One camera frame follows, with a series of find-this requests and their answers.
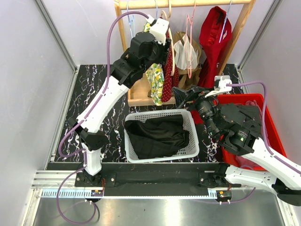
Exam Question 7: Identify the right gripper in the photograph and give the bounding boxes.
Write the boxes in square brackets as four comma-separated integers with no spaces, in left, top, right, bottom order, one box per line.
[172,85,219,137]

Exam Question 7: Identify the lemon print skirt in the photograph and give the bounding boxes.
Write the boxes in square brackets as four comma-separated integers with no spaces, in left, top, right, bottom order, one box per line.
[143,20,165,106]

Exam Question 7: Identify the black skirt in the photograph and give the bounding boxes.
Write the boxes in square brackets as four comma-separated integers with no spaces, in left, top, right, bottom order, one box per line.
[125,115,190,160]

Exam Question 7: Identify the light blue wire hanger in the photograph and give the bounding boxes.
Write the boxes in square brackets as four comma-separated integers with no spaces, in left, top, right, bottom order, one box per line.
[127,15,135,38]

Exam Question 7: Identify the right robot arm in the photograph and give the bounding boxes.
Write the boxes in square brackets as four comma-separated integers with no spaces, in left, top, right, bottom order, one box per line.
[173,83,301,206]

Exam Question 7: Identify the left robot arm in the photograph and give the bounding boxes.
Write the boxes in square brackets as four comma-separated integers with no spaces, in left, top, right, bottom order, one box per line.
[68,31,171,186]

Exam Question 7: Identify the beige wooden hanger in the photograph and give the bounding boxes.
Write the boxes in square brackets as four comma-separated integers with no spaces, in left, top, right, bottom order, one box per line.
[161,0,175,76]

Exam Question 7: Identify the blue hanger of red dress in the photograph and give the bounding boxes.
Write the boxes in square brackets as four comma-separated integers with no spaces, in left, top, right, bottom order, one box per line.
[219,0,234,43]

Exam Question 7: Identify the red polka dot garment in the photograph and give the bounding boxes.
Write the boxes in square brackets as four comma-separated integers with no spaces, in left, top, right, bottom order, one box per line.
[161,47,179,102]

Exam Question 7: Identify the tan and white garment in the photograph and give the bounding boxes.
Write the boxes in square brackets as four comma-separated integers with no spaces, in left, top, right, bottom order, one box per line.
[173,31,202,89]

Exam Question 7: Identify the wooden clothes rack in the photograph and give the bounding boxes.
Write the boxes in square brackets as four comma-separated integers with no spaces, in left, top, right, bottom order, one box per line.
[114,0,255,106]

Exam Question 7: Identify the white plastic laundry basket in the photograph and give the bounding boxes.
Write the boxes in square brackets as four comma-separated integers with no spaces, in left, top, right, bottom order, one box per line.
[124,109,199,163]

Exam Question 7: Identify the red dress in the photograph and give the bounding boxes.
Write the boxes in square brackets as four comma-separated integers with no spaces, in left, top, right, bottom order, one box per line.
[198,6,232,88]

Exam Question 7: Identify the dark striped shirt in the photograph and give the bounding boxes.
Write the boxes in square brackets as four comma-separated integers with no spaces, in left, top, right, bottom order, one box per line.
[236,105,263,139]

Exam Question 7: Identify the red plastic bin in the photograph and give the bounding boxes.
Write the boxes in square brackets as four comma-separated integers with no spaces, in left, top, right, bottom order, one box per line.
[190,93,287,171]

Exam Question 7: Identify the black marble mat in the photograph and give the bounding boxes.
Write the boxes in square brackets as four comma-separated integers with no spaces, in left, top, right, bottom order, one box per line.
[54,63,245,163]

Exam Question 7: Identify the pink garment in bin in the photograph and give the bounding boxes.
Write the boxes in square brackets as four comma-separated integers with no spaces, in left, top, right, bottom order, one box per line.
[235,100,262,169]

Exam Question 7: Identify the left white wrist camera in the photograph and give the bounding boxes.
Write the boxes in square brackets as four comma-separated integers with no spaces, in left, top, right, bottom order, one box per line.
[149,18,169,46]

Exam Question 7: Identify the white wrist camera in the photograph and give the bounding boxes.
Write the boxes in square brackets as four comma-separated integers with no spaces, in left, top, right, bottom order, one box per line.
[149,18,169,46]
[205,75,232,98]

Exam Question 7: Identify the pink wire hanger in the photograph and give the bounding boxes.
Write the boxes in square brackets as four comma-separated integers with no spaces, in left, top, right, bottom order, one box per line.
[185,1,196,79]

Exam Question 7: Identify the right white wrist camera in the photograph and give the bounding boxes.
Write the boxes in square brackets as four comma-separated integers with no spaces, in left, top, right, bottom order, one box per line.
[205,75,232,98]

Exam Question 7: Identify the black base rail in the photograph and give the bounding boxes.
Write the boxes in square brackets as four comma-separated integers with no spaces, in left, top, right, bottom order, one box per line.
[33,162,229,199]

